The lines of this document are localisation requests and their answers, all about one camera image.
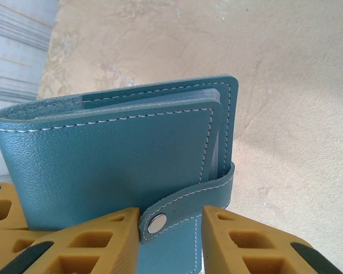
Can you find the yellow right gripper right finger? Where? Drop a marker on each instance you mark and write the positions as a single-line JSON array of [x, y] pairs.
[[245, 251]]

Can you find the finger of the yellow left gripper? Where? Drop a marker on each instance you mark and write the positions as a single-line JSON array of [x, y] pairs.
[[5, 238], [5, 219]]

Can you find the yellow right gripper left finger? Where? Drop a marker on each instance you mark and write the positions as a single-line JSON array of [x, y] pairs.
[[103, 239]]

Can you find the blue leather card holder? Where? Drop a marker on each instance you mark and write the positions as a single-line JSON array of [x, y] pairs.
[[88, 171]]

